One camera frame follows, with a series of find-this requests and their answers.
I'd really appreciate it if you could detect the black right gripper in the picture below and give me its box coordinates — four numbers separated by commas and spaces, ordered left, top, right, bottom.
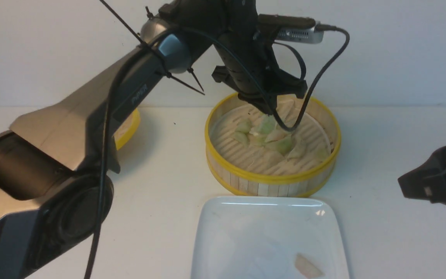
398, 145, 446, 205

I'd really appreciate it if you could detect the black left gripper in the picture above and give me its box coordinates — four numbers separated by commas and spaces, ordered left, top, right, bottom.
213, 0, 309, 115

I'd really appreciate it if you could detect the white dumpling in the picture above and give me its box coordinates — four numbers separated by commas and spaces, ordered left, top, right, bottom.
265, 129, 288, 143
294, 253, 324, 279

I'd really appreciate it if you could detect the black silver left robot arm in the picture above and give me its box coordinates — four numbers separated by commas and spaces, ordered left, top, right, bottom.
0, 0, 319, 279

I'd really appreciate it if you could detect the white square ceramic plate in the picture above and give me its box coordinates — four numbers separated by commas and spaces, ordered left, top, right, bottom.
190, 196, 350, 279

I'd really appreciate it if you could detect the yellow rimmed bamboo steamer basket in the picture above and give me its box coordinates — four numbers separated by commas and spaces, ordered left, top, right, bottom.
205, 93, 341, 197

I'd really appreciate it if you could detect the pale green dumpling far right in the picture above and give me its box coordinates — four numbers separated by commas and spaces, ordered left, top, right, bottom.
312, 145, 331, 163

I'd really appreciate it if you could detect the yellow rimmed woven steamer lid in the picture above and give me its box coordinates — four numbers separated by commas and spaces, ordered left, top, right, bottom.
114, 109, 141, 150

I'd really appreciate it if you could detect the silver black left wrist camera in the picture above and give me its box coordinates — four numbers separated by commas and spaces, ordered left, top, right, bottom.
258, 14, 324, 44

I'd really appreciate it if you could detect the black left camera cable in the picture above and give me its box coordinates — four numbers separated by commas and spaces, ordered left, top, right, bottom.
180, 24, 350, 133

